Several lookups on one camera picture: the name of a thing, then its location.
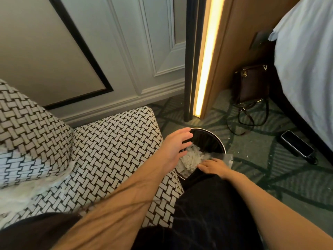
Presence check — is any person's left hand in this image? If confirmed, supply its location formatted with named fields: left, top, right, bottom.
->
left=156, top=127, right=194, bottom=175

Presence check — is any white paper wad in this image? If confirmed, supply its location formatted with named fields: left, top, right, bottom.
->
left=179, top=143, right=213, bottom=179

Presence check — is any person's right forearm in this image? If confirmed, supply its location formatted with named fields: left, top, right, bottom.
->
left=226, top=170, right=333, bottom=250

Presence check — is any black white woven-pattern sofa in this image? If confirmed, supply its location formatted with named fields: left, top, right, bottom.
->
left=0, top=79, right=184, bottom=230

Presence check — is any person's left forearm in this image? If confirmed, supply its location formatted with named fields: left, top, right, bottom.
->
left=52, top=161, right=172, bottom=250

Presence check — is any translucent white plastic wrapper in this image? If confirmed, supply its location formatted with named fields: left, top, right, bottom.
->
left=205, top=152, right=234, bottom=168

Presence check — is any black round trash bin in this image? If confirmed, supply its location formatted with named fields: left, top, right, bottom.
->
left=174, top=127, right=227, bottom=181

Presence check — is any person's right hand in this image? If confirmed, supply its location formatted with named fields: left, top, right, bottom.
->
left=197, top=158, right=237, bottom=180

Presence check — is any white bed sheet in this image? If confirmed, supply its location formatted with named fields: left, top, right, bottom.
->
left=268, top=0, right=333, bottom=143

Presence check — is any pile of white paper scraps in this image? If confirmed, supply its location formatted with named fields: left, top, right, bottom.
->
left=0, top=151, right=76, bottom=224

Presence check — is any dark bed base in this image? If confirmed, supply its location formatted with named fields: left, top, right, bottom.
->
left=268, top=39, right=333, bottom=164

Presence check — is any lit yellow light strip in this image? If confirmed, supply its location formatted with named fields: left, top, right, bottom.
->
left=194, top=0, right=225, bottom=118

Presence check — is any wooden headboard panel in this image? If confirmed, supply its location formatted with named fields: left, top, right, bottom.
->
left=200, top=0, right=304, bottom=120

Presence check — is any black smartphone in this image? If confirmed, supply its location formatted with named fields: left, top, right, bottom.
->
left=280, top=130, right=315, bottom=158

